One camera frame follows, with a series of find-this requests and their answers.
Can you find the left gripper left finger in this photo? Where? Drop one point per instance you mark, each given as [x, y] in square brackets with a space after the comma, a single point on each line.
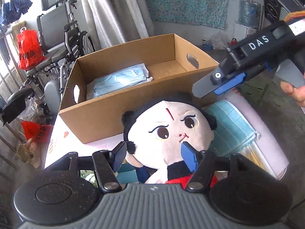
[106, 164]

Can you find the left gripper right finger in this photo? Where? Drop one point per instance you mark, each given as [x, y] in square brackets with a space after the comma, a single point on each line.
[201, 165]

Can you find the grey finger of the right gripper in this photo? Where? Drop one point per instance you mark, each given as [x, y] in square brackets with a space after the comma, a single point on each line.
[208, 84]

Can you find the teal checkered towel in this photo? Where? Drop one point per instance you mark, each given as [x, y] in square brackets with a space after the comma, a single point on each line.
[233, 131]

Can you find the plush doll red outfit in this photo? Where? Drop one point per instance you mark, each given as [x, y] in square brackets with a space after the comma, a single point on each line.
[154, 134]

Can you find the person's right hand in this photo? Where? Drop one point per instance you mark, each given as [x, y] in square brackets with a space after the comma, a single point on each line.
[298, 94]

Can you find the small red bottle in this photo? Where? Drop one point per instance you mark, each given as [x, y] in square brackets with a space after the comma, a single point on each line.
[233, 41]

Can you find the wrapped water jug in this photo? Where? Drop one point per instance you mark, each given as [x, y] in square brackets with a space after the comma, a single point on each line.
[249, 12]

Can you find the grey speaker device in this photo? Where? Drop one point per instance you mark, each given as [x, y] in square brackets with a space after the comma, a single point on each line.
[277, 10]

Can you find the red plastic bag on floor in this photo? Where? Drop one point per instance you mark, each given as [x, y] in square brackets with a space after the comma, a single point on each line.
[39, 133]

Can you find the floral teal hanging cloth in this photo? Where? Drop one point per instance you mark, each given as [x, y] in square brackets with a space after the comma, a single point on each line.
[211, 13]

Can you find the brown cardboard box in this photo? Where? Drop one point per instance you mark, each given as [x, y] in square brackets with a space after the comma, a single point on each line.
[174, 63]

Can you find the blue face mask pack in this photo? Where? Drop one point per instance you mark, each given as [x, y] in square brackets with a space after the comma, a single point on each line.
[125, 78]

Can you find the white curtain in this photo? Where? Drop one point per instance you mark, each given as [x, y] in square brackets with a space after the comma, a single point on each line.
[113, 22]

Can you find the grey reclining wheelchair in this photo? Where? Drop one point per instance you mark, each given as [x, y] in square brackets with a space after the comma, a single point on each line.
[62, 42]

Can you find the blue clothes hanging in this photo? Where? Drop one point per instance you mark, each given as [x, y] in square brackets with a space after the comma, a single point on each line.
[12, 11]

